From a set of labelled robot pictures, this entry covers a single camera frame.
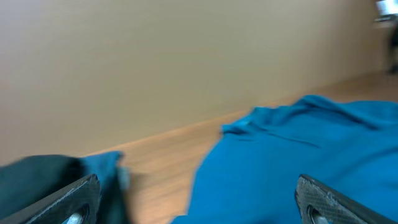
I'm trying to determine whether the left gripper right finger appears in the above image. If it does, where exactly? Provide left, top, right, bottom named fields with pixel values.
left=295, top=174, right=397, bottom=224

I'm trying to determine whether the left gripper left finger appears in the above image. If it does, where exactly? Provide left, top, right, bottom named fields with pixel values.
left=1, top=174, right=100, bottom=224

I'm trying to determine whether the blue polo shirt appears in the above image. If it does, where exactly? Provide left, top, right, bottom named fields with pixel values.
left=174, top=95, right=397, bottom=224

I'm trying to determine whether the dark blue folded garment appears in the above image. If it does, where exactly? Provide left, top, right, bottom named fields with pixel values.
left=80, top=151, right=131, bottom=224

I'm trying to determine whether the black folded garment on top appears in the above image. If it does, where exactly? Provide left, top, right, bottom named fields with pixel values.
left=1, top=155, right=84, bottom=219

